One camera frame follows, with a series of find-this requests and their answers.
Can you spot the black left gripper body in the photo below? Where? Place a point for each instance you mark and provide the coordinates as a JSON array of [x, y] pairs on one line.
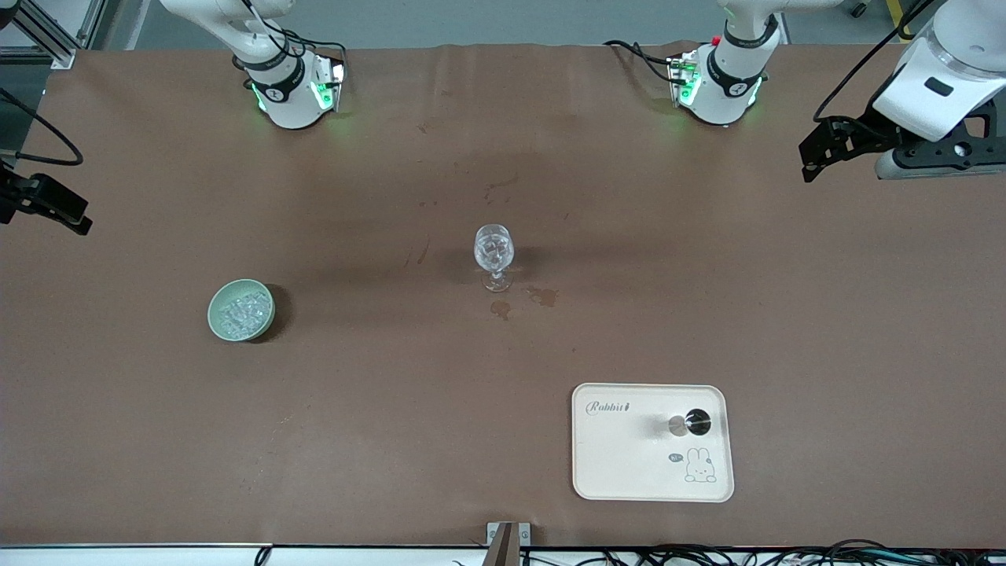
[[861, 131]]

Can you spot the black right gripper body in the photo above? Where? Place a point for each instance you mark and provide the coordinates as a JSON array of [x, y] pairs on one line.
[[31, 194]]

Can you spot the clear ice cubes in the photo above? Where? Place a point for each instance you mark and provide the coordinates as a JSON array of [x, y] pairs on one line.
[[242, 313]]

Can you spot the steel jigger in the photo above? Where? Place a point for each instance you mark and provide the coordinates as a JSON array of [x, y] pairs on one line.
[[695, 422]]

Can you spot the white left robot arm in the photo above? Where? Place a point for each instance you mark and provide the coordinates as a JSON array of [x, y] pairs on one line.
[[727, 86]]

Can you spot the clear wine glass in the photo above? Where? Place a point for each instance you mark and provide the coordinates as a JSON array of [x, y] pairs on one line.
[[493, 248]]

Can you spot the black caster wheel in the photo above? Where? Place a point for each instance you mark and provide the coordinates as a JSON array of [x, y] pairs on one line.
[[858, 8]]

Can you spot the pale green bowl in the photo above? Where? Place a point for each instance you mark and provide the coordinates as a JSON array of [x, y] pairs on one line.
[[216, 314]]

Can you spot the cream rabbit print tray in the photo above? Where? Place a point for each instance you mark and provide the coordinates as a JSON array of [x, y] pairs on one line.
[[621, 464]]

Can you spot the brown table cover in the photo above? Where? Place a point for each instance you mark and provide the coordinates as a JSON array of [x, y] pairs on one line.
[[393, 432]]

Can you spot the black left camera mount plate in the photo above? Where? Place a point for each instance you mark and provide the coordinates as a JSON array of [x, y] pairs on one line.
[[959, 149]]

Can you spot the aluminium frame post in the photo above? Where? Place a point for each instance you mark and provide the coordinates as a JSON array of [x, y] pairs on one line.
[[63, 55]]

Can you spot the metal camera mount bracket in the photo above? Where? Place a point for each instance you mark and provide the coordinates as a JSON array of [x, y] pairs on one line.
[[507, 542]]

